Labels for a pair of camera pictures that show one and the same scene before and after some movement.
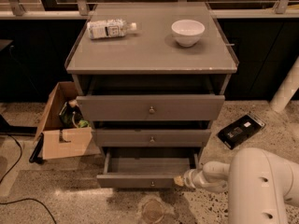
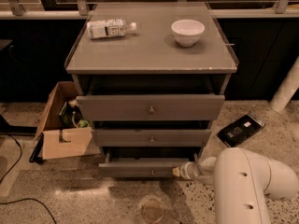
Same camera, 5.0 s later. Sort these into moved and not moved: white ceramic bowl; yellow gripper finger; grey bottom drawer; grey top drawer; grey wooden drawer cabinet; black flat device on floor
Moved: grey bottom drawer; yellow gripper finger
Not moved: grey wooden drawer cabinet; black flat device on floor; grey top drawer; white ceramic bowl
